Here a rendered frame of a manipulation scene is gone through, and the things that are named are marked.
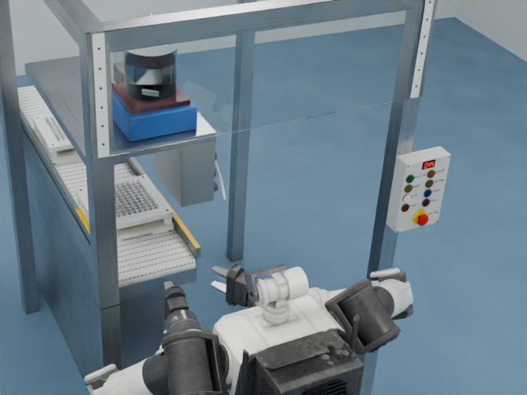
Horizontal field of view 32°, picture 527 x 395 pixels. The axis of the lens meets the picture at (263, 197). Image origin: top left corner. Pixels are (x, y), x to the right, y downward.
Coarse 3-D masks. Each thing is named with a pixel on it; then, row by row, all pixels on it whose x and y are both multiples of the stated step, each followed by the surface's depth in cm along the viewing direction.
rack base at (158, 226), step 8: (80, 208) 293; (88, 216) 289; (144, 224) 288; (152, 224) 288; (160, 224) 288; (120, 232) 283; (128, 232) 283; (136, 232) 284; (144, 232) 285; (152, 232) 287; (160, 232) 288; (120, 240) 282
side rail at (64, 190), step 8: (24, 120) 338; (24, 128) 338; (32, 136) 328; (40, 144) 324; (40, 152) 321; (48, 160) 315; (48, 168) 315; (56, 176) 306; (56, 184) 308; (64, 184) 303; (64, 192) 299; (72, 200) 295; (72, 208) 294; (80, 224) 288; (88, 232) 281
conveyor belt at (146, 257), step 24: (24, 96) 362; (72, 168) 318; (120, 168) 320; (72, 192) 305; (144, 240) 285; (168, 240) 286; (120, 264) 274; (144, 264) 274; (168, 264) 276; (192, 264) 279
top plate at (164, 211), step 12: (120, 180) 300; (144, 180) 301; (84, 192) 293; (156, 192) 295; (84, 204) 287; (120, 216) 282; (132, 216) 283; (144, 216) 283; (156, 216) 284; (168, 216) 286; (120, 228) 280
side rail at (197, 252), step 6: (132, 162) 318; (132, 168) 319; (138, 168) 314; (138, 174) 314; (144, 174) 311; (174, 222) 290; (180, 228) 285; (180, 234) 287; (186, 240) 283; (192, 246) 279; (198, 252) 278
